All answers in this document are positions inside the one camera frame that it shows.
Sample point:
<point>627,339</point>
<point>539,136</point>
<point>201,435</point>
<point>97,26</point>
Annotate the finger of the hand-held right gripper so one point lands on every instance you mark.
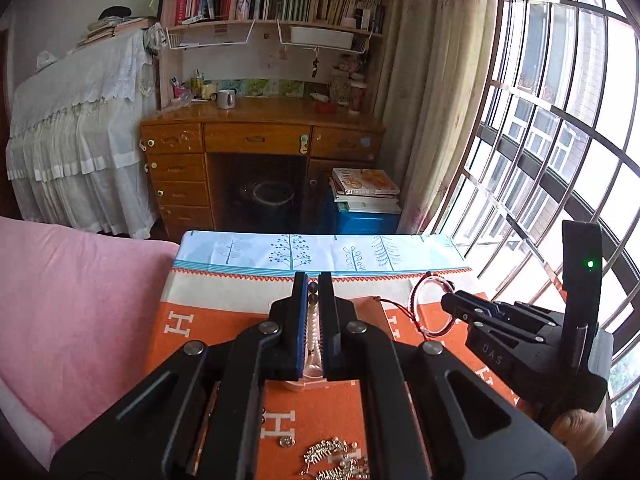
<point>480,310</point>
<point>500,350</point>

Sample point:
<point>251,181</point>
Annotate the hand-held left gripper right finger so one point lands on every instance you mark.
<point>324,340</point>

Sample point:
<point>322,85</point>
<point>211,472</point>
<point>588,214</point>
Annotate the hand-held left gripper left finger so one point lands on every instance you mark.
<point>301,340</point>

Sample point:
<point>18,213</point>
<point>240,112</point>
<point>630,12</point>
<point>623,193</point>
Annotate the small silver stud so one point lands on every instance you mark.
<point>285,441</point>

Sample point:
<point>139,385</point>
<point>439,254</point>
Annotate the silver leaf hair clip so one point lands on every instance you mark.
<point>325,450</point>
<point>335,474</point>

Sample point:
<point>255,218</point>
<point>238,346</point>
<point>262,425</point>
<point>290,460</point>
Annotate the person's right hand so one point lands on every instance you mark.
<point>582,435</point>

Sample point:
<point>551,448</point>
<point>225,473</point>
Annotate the orange letter print blanket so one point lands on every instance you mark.
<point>210,320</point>

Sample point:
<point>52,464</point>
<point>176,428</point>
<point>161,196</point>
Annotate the tree print tablecloth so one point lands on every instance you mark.
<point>250,252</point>

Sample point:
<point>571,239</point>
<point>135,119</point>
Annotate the blue storage box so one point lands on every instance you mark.
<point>360,222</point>

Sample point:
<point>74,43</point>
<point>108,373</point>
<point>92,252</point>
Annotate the round trash bin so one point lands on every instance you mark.
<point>272,195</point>

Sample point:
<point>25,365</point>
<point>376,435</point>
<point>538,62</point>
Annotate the stack of magazines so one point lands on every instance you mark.
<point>365,182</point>

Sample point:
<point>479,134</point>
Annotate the white drawer safety lock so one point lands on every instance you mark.
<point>303,142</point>

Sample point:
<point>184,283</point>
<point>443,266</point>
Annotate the window with metal grille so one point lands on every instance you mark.
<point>550,110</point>

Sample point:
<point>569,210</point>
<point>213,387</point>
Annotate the pink bed blanket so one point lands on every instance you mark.
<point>75,310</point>

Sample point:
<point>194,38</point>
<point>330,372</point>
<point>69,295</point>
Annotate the beige floral curtain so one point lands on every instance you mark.
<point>435,85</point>

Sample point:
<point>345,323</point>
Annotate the small red box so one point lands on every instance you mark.
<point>325,108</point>

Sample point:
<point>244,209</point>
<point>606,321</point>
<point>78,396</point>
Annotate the wooden desk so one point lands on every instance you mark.
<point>250,110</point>

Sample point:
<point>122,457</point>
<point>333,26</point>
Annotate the white mug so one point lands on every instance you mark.
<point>225,99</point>

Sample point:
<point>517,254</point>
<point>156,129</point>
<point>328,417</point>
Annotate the patterned jar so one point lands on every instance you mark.
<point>341,87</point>

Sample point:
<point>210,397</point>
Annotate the row of picture cards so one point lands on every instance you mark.
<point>260,88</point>

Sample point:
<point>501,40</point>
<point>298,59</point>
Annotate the hanging keys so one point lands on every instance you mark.
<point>314,67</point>

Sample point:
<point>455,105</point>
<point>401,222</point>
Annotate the desk pen holder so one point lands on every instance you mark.
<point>196,87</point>

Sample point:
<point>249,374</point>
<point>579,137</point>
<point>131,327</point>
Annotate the plush toy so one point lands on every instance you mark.
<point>350,66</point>

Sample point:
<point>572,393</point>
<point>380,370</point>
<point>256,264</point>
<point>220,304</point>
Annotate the small pink box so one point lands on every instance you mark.
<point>179,92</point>

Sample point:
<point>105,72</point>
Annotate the wooden bookshelf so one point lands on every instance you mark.
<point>235,65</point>

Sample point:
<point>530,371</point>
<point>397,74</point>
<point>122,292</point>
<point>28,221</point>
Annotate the white oblong tray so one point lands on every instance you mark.
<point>320,36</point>

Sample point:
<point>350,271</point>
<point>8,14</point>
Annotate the white lace covered piano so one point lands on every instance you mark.
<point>75,135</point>

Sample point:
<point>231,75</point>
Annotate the row of beige books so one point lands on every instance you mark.
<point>345,10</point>

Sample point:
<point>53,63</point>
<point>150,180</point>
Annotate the row of green books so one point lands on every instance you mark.
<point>296,6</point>

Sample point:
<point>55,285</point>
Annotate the white plastic bag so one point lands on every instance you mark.
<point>156,37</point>

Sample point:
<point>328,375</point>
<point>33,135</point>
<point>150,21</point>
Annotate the row of white blue books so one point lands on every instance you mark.
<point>255,2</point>

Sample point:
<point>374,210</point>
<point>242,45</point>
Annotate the row of red books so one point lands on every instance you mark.
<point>195,7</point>

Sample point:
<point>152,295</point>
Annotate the stack of worn books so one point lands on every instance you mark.
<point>115,30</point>

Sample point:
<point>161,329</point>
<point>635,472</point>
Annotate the black hat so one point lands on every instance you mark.
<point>114,12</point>

